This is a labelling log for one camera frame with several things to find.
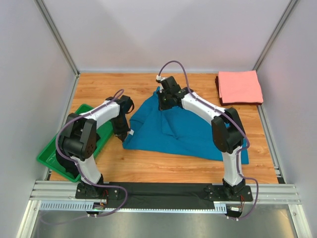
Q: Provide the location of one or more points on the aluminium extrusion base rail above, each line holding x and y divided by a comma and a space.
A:
63, 190

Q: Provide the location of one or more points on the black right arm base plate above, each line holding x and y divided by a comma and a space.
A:
218, 193

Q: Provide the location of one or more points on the green plastic tray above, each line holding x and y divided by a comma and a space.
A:
48, 157

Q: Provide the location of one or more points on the aluminium frame post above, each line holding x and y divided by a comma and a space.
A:
277, 30
56, 34

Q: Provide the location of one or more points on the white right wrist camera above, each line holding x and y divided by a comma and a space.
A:
160, 79

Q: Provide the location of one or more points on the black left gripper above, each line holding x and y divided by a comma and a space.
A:
123, 130

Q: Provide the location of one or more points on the black front mounting strip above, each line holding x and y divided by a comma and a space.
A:
146, 195

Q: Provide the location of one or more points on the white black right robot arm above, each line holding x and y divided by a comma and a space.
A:
227, 130

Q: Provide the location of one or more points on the folded pink t shirt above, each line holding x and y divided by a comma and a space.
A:
240, 87

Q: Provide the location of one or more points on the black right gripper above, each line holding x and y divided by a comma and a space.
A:
163, 104

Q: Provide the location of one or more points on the black t shirts in tray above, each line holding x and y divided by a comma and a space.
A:
64, 166

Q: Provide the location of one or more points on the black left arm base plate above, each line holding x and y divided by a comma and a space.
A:
87, 191

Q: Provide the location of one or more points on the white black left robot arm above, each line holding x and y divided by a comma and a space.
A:
87, 124

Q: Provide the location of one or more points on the aluminium frame post left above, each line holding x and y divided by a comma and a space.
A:
56, 34

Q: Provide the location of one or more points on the blue t shirt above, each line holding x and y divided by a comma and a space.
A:
174, 131

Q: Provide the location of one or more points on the aluminium frame post right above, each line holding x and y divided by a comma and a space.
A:
277, 30

